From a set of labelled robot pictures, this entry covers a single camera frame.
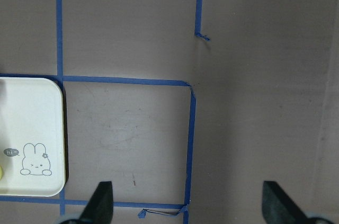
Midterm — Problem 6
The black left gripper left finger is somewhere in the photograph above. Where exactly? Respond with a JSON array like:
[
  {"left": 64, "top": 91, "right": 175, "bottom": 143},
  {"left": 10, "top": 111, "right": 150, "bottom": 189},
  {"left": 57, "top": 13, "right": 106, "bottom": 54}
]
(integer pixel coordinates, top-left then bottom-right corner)
[{"left": 79, "top": 181, "right": 113, "bottom": 223}]

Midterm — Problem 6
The yellow cup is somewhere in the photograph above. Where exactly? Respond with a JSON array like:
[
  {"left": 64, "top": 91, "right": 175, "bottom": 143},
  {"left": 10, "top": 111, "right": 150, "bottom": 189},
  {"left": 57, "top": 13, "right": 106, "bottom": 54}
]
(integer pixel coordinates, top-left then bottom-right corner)
[{"left": 0, "top": 166, "right": 3, "bottom": 180}]

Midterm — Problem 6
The cream bunny tray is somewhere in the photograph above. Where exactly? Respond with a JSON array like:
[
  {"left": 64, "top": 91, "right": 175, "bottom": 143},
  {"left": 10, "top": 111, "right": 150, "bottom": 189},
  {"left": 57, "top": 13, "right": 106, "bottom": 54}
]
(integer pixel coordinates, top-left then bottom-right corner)
[{"left": 1, "top": 77, "right": 66, "bottom": 197}]

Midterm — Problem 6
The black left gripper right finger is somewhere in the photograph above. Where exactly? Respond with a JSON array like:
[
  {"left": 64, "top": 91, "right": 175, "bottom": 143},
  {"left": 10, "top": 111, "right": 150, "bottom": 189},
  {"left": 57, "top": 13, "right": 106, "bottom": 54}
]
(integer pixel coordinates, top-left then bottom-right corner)
[{"left": 262, "top": 181, "right": 315, "bottom": 224}]

